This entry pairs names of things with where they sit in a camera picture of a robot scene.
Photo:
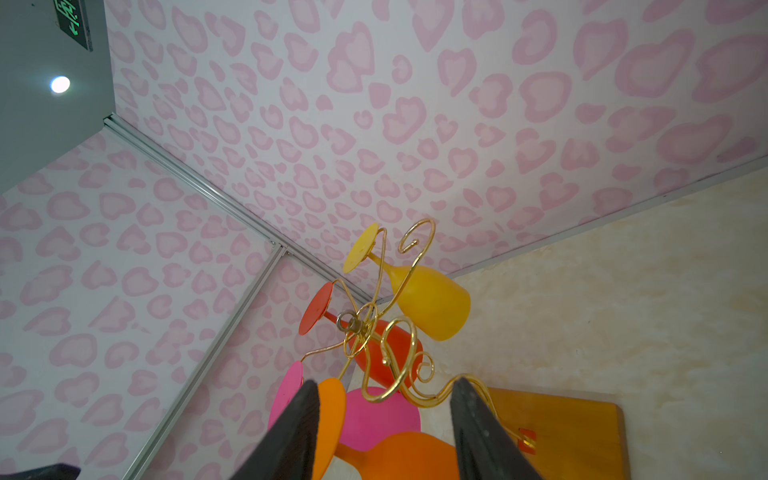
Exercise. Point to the round ceiling spotlight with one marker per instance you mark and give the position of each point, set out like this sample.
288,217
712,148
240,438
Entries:
60,85

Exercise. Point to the green exit sign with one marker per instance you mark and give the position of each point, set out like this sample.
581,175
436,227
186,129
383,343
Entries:
72,20

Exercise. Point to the aluminium frame post back left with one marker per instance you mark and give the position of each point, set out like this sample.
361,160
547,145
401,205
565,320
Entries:
209,191

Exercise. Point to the pink wine glass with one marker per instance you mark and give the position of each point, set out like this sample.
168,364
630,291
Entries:
366,423

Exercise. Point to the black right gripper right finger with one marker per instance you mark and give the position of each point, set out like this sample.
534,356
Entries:
484,449

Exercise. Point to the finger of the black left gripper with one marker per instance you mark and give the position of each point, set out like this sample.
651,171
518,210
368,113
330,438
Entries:
60,471

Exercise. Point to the wooden rack base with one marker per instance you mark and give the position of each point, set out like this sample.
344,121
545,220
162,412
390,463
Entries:
563,437

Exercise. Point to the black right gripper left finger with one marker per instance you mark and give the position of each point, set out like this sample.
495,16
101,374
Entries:
288,449

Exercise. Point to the gold wire glass rack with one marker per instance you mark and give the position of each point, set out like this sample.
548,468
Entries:
387,347

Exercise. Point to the yellow wine glass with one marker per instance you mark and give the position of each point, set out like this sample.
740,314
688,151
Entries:
435,303

